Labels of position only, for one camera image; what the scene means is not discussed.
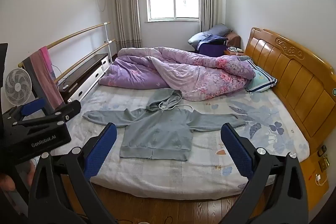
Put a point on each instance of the person's left hand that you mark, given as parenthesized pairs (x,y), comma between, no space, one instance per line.
(6,180)

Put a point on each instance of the white electric fan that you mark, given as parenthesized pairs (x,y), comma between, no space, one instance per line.
(17,86)

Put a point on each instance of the dark purple cloth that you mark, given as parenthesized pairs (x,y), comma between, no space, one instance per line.
(210,47)

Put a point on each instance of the wooden nightstand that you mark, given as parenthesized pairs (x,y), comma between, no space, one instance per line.
(233,53)

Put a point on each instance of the white charger plug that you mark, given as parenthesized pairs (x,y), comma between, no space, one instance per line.
(318,178)

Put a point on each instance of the blue striped pillow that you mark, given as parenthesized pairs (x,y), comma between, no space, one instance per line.
(262,79)

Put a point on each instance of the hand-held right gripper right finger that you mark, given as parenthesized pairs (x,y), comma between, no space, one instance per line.
(236,153)

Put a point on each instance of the wooden headboard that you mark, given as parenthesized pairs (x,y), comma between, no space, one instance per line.
(296,77)

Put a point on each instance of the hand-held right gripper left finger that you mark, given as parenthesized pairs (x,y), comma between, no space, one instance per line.
(101,153)

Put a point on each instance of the grey hoodie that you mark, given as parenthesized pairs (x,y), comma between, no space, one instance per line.
(157,132)

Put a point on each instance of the white barre post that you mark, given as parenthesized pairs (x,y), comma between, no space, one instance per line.
(106,35)

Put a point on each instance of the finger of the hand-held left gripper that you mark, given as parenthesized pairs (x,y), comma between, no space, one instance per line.
(32,106)
(57,111)

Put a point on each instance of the purple floral quilt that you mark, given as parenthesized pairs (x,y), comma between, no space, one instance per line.
(183,77)

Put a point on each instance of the pink towel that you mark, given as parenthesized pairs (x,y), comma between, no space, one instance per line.
(47,77)

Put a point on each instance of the brown chair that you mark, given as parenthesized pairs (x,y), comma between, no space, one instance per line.
(235,40)

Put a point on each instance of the small items on nightstand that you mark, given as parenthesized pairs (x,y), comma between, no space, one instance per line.
(235,49)

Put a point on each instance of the bed with floral sheet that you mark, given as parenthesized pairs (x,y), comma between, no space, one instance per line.
(210,169)

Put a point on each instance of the dark and white cabinet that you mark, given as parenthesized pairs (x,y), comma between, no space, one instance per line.
(78,74)

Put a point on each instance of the wooden barre rail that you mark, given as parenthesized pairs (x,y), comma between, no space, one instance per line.
(78,33)
(86,58)

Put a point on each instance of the dark grey cloth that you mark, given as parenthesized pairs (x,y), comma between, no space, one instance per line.
(34,77)

